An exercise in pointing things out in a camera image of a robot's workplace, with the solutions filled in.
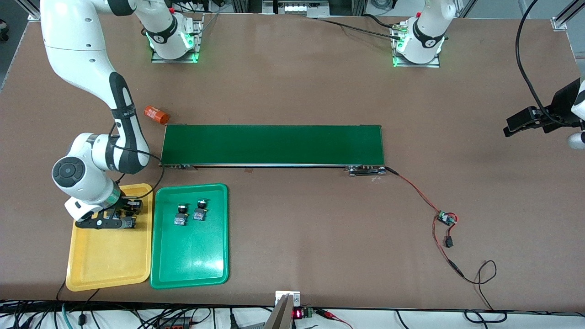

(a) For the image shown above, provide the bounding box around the orange cylinder battery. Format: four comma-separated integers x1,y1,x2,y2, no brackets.
144,106,170,125

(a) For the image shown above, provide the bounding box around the yellow plastic tray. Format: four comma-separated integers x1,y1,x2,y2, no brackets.
65,183,154,292

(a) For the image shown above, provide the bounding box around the green plastic tray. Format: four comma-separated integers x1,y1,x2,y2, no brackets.
150,183,229,290

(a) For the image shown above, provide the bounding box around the green conveyor belt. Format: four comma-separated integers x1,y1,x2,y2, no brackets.
159,123,387,176

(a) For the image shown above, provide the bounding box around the red black clip lead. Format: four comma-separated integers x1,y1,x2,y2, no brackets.
314,308,353,329

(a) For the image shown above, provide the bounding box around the aluminium rack with lights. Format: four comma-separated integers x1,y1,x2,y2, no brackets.
231,0,366,19

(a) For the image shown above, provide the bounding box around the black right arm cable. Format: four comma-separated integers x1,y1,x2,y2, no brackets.
109,122,166,200

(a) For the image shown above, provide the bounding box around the aluminium frame profile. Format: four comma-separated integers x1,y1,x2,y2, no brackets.
552,0,585,32
14,0,44,21

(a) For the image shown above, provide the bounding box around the red black conveyor wire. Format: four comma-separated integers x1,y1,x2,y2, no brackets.
385,167,498,311

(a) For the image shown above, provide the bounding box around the grey metal camera mount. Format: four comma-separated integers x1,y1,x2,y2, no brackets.
264,291,301,329

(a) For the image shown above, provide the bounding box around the black looped cable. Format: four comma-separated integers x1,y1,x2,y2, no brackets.
464,310,508,324

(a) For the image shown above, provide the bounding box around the black cable across table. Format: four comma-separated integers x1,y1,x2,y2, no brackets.
314,17,403,42

